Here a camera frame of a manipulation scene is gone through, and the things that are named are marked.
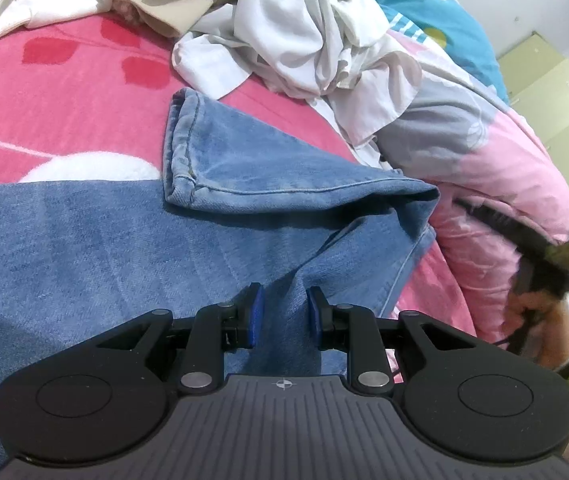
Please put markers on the white shirt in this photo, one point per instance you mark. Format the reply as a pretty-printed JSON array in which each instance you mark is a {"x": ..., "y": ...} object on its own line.
[{"x": 289, "y": 20}]

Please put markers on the pale pink fuzzy cloth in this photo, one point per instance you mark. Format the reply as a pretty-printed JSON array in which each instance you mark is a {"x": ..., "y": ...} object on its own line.
[{"x": 127, "y": 12}]

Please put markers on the blue denim jeans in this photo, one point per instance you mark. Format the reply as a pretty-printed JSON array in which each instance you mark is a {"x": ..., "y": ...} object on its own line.
[{"x": 114, "y": 240}]

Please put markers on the pink and grey quilt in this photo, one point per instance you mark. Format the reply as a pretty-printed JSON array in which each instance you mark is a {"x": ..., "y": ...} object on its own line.
[{"x": 489, "y": 150}]

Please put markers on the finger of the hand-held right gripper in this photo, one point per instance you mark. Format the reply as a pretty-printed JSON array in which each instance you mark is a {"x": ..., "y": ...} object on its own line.
[{"x": 504, "y": 225}]

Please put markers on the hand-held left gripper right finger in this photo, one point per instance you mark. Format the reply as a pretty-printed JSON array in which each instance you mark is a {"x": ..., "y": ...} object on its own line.
[{"x": 316, "y": 317}]

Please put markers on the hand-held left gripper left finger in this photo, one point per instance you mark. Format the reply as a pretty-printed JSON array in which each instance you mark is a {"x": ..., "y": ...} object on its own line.
[{"x": 255, "y": 317}]

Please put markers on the pale green wardrobe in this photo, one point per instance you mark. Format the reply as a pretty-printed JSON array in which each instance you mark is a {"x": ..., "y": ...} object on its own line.
[{"x": 554, "y": 95}]

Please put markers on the person's right hand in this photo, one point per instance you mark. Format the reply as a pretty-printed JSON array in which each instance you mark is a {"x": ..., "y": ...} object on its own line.
[{"x": 546, "y": 325}]

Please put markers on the pink floral blanket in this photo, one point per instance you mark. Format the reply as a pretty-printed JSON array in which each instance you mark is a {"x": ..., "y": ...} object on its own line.
[{"x": 64, "y": 85}]

